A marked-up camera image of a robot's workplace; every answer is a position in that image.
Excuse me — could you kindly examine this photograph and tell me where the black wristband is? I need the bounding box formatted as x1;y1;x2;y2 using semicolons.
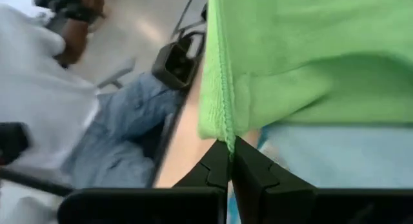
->
63;3;104;25

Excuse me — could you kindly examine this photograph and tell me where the green microfiber towel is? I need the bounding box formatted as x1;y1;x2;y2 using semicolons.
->
197;0;413;154

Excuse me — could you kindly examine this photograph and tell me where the person's hand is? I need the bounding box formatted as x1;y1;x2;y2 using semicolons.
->
77;0;106;17

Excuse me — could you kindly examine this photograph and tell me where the person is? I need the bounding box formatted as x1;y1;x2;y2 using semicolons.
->
0;0;188;224

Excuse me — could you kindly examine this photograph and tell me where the dark grey box bracket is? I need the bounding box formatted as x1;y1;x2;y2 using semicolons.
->
151;33;203;91

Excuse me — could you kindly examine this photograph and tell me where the black bar-shaped equipment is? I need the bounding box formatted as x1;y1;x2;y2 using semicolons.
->
0;121;76;198

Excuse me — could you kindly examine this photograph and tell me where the thin black cable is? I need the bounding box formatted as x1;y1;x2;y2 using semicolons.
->
170;0;208;39

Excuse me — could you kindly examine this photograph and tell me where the blue teal-edged microfiber towel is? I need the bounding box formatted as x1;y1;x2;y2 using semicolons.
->
225;122;413;224

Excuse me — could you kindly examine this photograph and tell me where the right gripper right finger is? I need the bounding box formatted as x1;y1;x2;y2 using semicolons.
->
230;136;319;224

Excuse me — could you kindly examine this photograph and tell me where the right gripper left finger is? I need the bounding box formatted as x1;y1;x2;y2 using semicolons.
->
173;139;232;190

